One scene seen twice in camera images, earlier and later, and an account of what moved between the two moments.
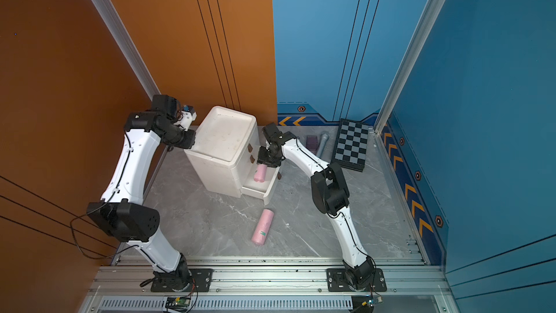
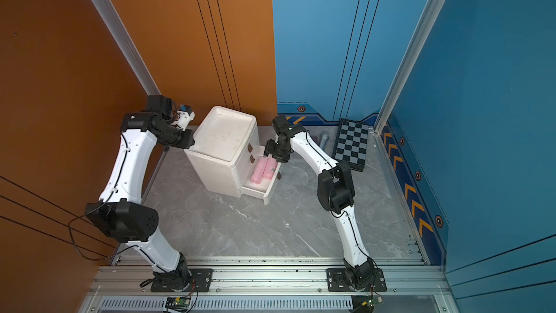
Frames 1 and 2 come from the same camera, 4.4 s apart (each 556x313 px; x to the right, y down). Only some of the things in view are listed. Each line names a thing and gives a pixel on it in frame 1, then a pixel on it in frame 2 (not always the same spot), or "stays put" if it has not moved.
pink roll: (260, 172) stays put
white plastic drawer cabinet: (226, 153) stays put
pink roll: (262, 229) to (271, 167)
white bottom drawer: (261, 189) stays put
